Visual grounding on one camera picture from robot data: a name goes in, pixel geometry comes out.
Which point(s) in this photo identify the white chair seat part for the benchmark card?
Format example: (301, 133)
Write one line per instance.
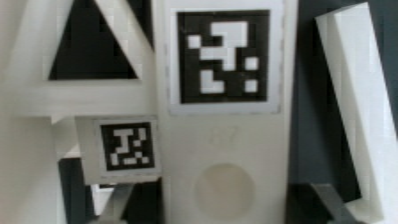
(114, 144)

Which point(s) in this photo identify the white chair back part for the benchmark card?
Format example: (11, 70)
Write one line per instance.
(223, 139)

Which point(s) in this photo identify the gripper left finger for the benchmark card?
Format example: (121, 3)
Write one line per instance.
(111, 197)

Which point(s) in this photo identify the white U-shaped frame obstacle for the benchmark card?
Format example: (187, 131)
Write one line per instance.
(351, 48)

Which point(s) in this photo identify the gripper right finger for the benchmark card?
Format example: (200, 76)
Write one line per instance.
(333, 205)

